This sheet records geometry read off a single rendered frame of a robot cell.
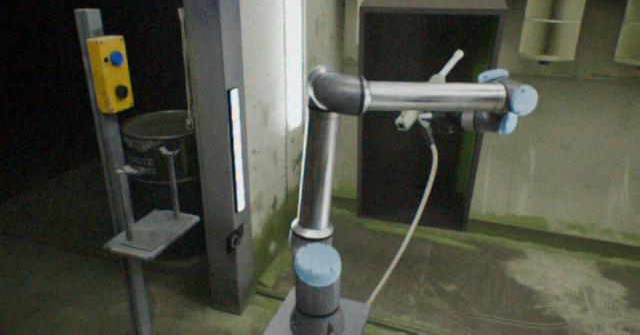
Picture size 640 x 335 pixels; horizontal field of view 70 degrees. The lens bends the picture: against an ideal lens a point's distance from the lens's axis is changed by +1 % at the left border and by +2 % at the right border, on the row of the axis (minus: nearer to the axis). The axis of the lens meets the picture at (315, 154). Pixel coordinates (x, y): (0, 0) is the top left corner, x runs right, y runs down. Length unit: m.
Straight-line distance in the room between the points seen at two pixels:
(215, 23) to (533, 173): 2.40
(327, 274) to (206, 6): 1.23
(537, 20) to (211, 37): 2.06
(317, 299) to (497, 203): 2.16
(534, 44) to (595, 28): 0.55
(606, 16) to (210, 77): 2.66
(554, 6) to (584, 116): 0.85
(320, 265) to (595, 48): 2.75
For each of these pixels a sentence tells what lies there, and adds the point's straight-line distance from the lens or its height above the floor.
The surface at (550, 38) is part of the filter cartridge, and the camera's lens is 3.27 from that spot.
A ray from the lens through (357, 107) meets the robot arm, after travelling 1.29.
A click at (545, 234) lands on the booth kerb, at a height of 0.14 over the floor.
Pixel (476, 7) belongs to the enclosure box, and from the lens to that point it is 2.06.
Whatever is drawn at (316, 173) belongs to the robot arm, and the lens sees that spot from 1.49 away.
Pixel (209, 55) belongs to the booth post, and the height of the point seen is 1.43.
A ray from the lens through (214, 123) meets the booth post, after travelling 2.17.
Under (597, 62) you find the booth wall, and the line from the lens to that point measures 3.73.
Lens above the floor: 1.75
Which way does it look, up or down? 22 degrees down
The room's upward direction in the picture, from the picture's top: straight up
